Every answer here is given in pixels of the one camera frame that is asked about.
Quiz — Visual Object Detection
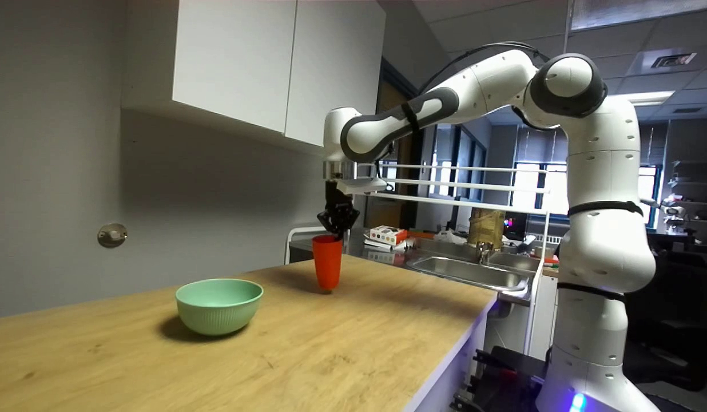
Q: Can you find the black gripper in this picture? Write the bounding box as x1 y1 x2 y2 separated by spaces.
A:
315 178 362 241

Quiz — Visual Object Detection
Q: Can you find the red plastic cup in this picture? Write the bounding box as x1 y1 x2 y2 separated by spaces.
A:
311 233 345 294

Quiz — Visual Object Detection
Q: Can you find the green bowl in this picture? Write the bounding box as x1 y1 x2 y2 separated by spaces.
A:
173 275 267 339

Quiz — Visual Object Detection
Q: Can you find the stainless steel sink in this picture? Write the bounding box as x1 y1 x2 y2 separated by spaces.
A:
400 252 536 298

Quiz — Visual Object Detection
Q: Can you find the brown container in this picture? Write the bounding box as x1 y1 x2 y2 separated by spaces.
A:
467 208 507 252

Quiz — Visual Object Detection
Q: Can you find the window with blinds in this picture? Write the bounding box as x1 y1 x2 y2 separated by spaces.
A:
510 124 660 224

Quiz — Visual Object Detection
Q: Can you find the black equipment under table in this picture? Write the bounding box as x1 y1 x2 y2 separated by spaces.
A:
451 344 554 412

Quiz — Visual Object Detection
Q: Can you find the rectangular ceiling light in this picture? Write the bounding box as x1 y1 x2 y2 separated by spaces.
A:
606 88 678 110

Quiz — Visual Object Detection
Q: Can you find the ceiling air vent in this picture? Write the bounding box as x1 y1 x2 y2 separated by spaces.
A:
630 47 707 78

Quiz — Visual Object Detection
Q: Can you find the white metal wire rack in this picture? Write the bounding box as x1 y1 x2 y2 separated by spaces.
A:
284 156 577 362

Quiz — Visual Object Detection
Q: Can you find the white wall cabinet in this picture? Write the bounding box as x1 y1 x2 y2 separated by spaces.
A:
122 0 390 161

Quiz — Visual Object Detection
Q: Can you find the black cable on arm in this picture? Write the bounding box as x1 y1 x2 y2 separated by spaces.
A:
419 40 554 98

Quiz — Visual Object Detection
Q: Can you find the round grey wall knob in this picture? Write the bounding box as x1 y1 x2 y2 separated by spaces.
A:
97 219 130 250

